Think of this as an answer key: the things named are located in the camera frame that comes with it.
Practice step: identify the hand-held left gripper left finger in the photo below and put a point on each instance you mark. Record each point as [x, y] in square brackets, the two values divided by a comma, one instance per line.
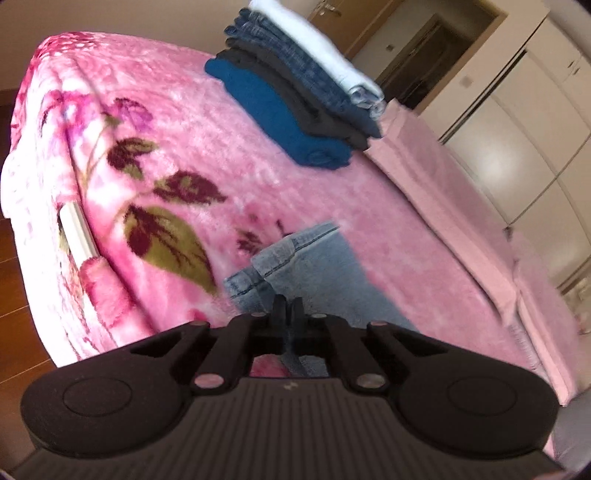
[278, 318]

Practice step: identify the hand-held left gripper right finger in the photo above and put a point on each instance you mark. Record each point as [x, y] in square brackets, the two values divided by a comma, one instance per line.
[296, 323]

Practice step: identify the light blue jeans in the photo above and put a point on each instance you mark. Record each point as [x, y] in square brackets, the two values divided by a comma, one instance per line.
[318, 277]

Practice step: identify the pink floral blanket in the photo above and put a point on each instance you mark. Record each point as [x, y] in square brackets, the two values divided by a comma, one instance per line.
[221, 152]

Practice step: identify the folded pink quilt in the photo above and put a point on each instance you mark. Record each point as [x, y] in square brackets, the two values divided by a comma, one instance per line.
[438, 184]

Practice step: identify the folded black garment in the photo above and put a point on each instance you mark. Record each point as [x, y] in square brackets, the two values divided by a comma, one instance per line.
[304, 110]

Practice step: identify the white blanket label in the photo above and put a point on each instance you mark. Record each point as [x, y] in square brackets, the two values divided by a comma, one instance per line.
[78, 230]

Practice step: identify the folded dark blue jeans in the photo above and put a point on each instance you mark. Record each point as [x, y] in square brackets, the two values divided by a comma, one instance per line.
[314, 78]

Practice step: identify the folded white garment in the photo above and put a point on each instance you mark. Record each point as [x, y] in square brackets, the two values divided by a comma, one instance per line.
[318, 50]

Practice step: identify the white wardrobe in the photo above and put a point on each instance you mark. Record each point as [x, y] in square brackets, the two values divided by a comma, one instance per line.
[521, 138]

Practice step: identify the wooden door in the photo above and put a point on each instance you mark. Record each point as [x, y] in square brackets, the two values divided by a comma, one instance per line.
[364, 23]

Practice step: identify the wall switch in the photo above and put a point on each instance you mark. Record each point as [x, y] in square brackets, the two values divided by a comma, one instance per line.
[465, 81]

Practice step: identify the wooden door frame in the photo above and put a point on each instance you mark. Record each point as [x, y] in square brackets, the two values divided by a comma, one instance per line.
[485, 16]

